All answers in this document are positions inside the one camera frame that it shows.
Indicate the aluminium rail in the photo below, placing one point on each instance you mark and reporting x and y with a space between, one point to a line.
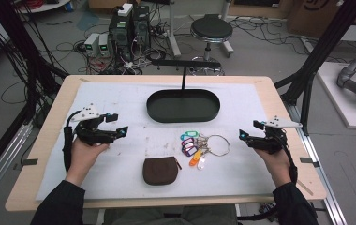
1 165
326 193

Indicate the white metal desk leg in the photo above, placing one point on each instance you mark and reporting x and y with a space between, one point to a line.
227 47
173 34

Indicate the brown coin purse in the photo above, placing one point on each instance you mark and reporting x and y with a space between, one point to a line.
160 171

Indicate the person's left hand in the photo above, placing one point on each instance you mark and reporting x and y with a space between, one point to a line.
82 159

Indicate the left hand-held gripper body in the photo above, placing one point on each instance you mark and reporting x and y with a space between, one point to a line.
88 132

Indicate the cardboard box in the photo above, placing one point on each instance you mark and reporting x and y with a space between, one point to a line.
310 15

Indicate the white box on tower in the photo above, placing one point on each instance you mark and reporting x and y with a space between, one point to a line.
125 9

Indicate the black tape strip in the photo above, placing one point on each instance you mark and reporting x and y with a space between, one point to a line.
30 162
308 161

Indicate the white power supply unit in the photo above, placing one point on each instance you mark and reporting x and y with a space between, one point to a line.
104 45
91 44

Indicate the black computer tower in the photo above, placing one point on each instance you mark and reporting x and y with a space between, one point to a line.
120 36
141 28

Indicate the white platform board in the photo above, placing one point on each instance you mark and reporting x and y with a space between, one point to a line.
335 93

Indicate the black round stool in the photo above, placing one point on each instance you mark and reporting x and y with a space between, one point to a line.
212 28

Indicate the person's right hand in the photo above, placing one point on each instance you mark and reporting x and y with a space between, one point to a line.
276 167

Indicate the white table mat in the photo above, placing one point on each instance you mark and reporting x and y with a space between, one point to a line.
120 178

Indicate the black metal frame post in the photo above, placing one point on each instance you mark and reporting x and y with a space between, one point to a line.
20 40
326 43

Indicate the black oval tray with hanger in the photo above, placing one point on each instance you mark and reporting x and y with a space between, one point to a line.
182 108

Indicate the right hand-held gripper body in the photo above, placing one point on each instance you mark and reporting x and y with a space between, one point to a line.
269 142

